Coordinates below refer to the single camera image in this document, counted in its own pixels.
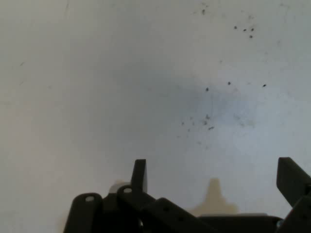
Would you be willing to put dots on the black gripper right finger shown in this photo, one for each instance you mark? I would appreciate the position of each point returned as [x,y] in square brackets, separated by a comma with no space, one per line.
[296,189]

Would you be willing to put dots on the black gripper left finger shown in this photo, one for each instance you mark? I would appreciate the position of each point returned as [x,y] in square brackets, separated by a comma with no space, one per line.
[150,211]

